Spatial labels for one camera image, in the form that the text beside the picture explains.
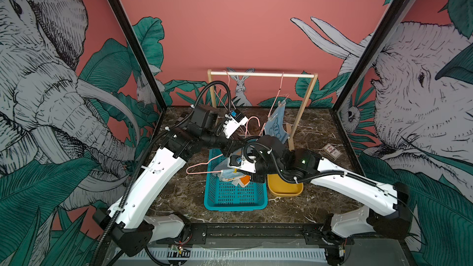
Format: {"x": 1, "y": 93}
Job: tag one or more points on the small card box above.
{"x": 332, "y": 151}

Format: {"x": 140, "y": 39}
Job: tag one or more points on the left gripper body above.
{"x": 218, "y": 141}

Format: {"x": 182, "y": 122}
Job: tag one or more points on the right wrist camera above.
{"x": 240, "y": 163}

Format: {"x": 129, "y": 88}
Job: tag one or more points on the white orange lion towel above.
{"x": 242, "y": 181}

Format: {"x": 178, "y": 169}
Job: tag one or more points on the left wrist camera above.
{"x": 233, "y": 121}

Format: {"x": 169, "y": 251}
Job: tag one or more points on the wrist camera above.
{"x": 240, "y": 163}
{"x": 233, "y": 121}

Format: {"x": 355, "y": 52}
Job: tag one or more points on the teal plastic basket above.
{"x": 226, "y": 197}

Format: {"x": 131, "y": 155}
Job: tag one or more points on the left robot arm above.
{"x": 125, "y": 223}

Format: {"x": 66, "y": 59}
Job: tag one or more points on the wooden clothes rack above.
{"x": 313, "y": 79}

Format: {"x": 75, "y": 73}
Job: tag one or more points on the blue towel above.
{"x": 275, "y": 124}
{"x": 225, "y": 173}

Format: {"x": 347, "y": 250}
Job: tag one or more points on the yellow plastic tray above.
{"x": 279, "y": 188}

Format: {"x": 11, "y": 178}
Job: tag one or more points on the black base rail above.
{"x": 312, "y": 234}

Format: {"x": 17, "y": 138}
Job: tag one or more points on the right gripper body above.
{"x": 262, "y": 170}

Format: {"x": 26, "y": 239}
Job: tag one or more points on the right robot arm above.
{"x": 384, "y": 206}

